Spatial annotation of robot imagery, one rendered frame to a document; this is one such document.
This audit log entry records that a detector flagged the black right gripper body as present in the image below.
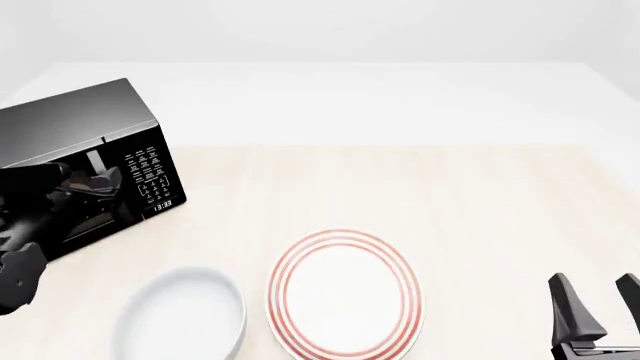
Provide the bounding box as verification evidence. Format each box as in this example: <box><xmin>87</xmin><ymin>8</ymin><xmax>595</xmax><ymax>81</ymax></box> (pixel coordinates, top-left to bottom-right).
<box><xmin>549</xmin><ymin>331</ymin><xmax>640</xmax><ymax>360</ymax></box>

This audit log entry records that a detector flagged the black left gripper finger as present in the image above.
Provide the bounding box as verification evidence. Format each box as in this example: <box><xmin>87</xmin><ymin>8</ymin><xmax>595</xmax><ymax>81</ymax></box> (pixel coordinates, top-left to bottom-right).
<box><xmin>0</xmin><ymin>241</ymin><xmax>50</xmax><ymax>317</ymax></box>

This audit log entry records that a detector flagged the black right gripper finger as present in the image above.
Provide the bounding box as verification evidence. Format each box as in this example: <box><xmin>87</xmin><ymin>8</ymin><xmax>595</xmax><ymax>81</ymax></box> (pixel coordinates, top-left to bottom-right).
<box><xmin>614</xmin><ymin>273</ymin><xmax>640</xmax><ymax>330</ymax></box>
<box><xmin>547</xmin><ymin>272</ymin><xmax>609</xmax><ymax>345</ymax></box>

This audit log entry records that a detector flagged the black glass microwave door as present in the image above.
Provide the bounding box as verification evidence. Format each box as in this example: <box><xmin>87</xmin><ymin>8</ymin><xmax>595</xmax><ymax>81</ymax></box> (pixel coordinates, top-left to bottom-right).
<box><xmin>0</xmin><ymin>136</ymin><xmax>146</xmax><ymax>264</ymax></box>

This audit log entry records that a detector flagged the black microwave oven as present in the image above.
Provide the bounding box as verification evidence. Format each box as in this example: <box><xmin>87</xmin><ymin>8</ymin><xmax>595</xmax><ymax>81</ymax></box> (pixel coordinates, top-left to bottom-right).
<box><xmin>0</xmin><ymin>77</ymin><xmax>188</xmax><ymax>264</ymax></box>

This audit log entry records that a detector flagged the white bowl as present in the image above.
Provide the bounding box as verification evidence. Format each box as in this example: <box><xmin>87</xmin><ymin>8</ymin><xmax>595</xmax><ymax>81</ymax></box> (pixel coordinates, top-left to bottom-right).
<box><xmin>112</xmin><ymin>265</ymin><xmax>248</xmax><ymax>360</ymax></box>

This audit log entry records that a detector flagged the white plate with red rings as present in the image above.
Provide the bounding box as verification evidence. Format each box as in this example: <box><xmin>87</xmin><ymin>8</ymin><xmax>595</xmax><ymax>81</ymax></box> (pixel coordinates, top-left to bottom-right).
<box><xmin>264</xmin><ymin>228</ymin><xmax>427</xmax><ymax>360</ymax></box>

